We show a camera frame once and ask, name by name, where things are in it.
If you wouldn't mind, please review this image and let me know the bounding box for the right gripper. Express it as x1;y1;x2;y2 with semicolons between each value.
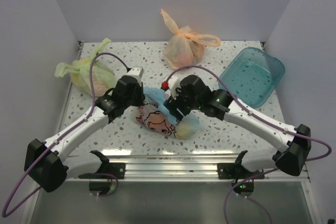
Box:
164;84;202;121

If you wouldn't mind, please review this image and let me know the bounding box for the blue plastic bag with fruit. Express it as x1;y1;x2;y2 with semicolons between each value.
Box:
131;86;200;140

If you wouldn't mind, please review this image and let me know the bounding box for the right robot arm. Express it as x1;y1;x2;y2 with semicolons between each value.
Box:
161;75;311;178

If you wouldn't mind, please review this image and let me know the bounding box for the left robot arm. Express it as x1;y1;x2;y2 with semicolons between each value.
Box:
24;67;144;193

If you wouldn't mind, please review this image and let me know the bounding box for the green plastic bag with fruit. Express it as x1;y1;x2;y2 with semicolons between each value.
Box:
55;38;117;97

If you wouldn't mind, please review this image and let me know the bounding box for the orange plastic bag with fruit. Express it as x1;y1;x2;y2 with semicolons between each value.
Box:
160;9;221;69

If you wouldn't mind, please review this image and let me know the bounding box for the teal transparent plastic basin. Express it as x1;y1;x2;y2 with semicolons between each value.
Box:
220;47;285;108

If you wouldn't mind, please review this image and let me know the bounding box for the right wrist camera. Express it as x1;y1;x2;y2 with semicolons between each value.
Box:
161;76;181;99

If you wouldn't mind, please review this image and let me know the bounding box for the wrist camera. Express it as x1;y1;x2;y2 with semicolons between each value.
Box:
161;76;181;99
127;66;144;79

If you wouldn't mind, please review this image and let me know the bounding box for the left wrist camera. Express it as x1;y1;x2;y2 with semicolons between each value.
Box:
127;66;144;79

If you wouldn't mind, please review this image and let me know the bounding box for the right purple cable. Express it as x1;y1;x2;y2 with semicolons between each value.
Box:
164;66;332;224

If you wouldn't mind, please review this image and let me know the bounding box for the purple cable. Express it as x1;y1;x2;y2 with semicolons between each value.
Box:
164;66;332;224
0;52;132;218

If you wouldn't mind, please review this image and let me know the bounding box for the aluminium front rail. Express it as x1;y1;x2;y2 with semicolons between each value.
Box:
34;153;308;183

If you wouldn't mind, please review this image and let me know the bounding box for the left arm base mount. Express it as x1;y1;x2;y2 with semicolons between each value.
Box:
78;150;126;179

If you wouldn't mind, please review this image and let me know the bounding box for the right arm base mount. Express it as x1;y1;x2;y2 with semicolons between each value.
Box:
217;151;265;181

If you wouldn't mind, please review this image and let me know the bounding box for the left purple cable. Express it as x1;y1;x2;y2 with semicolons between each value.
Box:
0;52;132;218

